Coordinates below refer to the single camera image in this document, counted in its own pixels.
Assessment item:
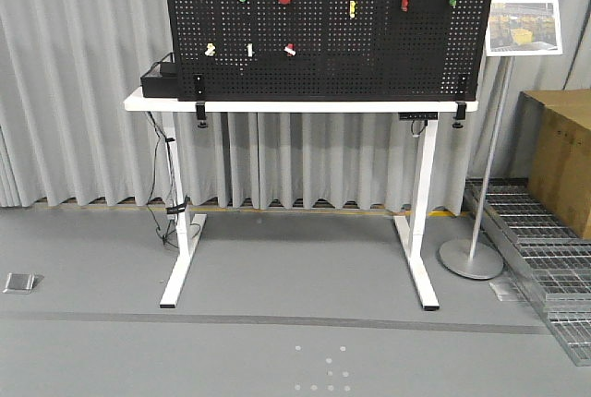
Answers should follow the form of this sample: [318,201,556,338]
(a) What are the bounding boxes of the red white rotary knob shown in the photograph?
[284,43,296,56]

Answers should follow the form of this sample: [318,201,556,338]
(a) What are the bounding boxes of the yellow white rotary knob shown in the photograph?
[205,42,216,56]

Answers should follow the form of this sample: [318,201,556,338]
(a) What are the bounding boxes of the table height control panel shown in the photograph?
[398,112,439,121]

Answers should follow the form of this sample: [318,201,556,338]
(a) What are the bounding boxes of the white height-adjustable table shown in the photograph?
[124,88,478,311]

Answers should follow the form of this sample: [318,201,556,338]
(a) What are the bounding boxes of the left black pegboard clamp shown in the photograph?
[193,74,208,128]

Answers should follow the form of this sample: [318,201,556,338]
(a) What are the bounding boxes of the black pegboard clamp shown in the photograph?
[193,74,208,128]
[452,74,469,129]

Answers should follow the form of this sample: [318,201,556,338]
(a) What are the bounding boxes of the black perforated pegboard panel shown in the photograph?
[167,0,491,102]

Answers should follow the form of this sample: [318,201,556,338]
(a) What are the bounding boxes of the black electronics box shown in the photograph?
[140,61,179,98]

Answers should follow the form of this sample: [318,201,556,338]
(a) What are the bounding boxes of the right black pegboard clamp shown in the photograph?
[452,74,469,129]

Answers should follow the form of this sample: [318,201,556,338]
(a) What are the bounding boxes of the brown cardboard box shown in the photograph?
[524,89,590,239]

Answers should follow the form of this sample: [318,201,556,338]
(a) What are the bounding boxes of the silver sign stand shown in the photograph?
[438,0,565,281]

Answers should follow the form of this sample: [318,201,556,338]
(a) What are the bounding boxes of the metal floor grating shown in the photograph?
[482,180,590,367]

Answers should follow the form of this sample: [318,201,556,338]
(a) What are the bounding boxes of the silver floor outlet box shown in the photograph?
[3,272,44,295]

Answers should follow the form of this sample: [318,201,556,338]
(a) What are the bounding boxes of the black power cable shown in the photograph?
[146,111,202,247]

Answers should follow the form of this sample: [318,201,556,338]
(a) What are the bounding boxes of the yellow toggle switch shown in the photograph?
[349,0,356,19]

